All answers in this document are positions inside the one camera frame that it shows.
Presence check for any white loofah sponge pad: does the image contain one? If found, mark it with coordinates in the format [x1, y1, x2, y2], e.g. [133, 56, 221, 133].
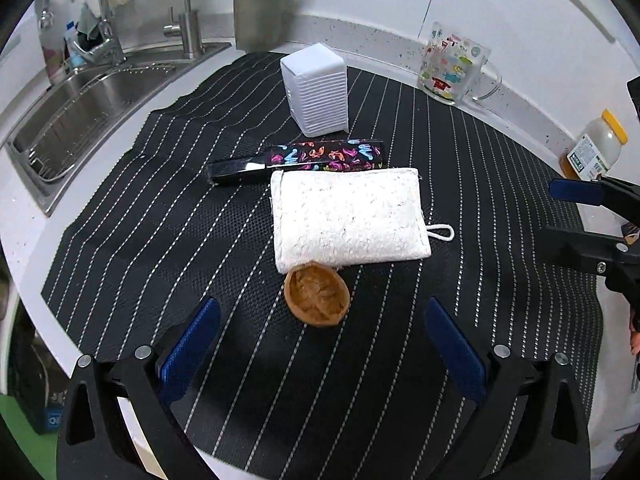
[270, 166, 456, 276]

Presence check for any printed glass mug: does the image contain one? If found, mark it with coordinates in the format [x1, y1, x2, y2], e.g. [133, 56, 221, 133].
[417, 21, 503, 107]

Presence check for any chrome faucet with aerator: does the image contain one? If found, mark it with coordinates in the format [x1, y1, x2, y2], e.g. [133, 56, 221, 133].
[37, 0, 126, 66]

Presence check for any black striped mat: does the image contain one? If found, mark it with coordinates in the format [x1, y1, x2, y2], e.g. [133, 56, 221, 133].
[40, 51, 601, 480]

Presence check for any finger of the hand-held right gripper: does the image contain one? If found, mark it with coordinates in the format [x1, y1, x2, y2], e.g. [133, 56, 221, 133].
[537, 225, 630, 282]
[547, 175, 632, 222]

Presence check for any stainless steel sink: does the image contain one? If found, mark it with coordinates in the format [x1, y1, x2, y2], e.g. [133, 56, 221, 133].
[5, 42, 234, 219]

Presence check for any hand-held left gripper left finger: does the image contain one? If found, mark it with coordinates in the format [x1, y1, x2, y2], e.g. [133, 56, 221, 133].
[56, 296, 224, 480]

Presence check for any white ribbed plastic box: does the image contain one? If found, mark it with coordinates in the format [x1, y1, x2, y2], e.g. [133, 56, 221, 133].
[280, 43, 350, 139]

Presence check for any glass jar with yellow lid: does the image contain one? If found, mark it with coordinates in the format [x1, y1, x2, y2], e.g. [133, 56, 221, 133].
[565, 109, 630, 181]

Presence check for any brown walnut shell half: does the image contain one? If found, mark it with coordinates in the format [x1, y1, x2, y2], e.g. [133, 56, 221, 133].
[283, 261, 351, 328]

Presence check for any black case with colourful print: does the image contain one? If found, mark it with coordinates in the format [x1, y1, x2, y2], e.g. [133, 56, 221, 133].
[206, 139, 385, 187]

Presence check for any shaker bottle with grey lid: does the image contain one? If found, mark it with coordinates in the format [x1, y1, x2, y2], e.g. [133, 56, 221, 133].
[231, 0, 305, 54]

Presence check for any blue package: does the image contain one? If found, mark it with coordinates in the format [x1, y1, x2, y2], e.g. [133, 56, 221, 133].
[30, 390, 69, 436]

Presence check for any slim chrome gooseneck faucet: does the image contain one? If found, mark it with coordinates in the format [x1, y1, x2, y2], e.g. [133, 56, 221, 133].
[162, 0, 206, 59]

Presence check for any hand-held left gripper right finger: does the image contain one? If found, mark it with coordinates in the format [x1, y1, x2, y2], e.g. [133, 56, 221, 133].
[424, 296, 594, 480]

